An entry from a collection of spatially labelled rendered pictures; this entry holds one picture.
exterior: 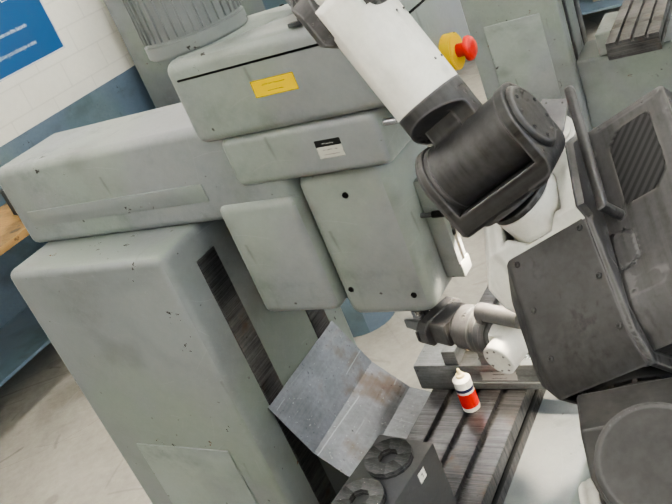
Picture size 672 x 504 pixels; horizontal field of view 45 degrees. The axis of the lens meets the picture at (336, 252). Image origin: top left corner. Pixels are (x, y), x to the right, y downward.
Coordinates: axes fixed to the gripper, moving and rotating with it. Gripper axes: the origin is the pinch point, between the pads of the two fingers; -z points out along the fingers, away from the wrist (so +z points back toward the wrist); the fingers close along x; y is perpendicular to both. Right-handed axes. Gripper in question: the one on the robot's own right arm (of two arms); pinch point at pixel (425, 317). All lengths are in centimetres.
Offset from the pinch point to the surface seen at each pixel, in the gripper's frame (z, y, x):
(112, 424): -70, 12, 48
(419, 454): 16.3, 9.1, 25.1
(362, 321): -184, 114, -105
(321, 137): 5.5, -46.5, 10.9
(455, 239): 12.4, -17.7, -3.7
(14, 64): -483, -45, -116
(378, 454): 10.3, 7.7, 29.3
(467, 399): 0.3, 23.8, -2.4
